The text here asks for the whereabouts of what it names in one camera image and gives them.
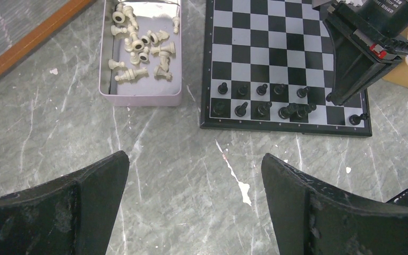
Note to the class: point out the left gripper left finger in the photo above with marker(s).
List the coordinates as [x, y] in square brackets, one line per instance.
[72, 214]

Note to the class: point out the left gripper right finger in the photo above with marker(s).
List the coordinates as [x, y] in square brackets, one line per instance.
[310, 216]

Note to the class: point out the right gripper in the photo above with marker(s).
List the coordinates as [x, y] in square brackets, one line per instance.
[367, 43]

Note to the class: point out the black pawn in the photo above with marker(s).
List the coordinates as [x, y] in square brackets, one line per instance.
[262, 89]
[243, 90]
[302, 92]
[222, 88]
[279, 89]

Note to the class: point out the black knight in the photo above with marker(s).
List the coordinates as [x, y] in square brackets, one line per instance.
[241, 110]

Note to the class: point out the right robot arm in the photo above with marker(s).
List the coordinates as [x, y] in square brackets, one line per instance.
[367, 42]

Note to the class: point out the black chess king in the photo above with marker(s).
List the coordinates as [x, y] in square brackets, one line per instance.
[305, 110]

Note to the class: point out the black chess queen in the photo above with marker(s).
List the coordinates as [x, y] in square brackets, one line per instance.
[287, 111]

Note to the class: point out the pink tin of white pieces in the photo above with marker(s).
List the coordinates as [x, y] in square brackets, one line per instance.
[141, 53]

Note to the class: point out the chessboard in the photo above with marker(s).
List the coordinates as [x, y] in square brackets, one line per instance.
[273, 42]

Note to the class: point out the wooden shelf rack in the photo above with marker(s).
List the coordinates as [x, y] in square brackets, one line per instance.
[24, 25]

